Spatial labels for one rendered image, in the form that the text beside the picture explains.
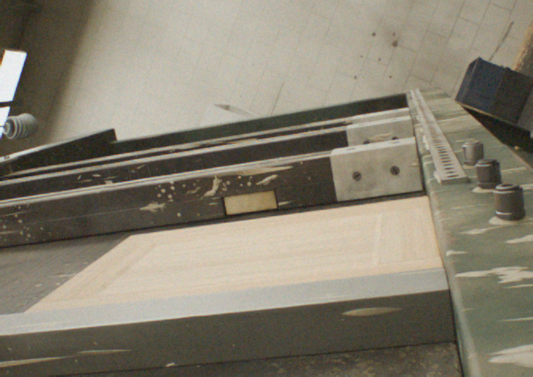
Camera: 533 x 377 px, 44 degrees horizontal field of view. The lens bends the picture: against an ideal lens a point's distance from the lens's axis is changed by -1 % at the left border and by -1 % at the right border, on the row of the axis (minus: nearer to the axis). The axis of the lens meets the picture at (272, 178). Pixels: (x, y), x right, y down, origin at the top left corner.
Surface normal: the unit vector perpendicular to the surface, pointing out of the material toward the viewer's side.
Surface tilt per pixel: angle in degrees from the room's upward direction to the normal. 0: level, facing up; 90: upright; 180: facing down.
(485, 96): 90
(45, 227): 90
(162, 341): 90
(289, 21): 90
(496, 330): 59
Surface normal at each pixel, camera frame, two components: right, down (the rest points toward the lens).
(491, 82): -0.11, 0.04
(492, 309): -0.18, -0.97
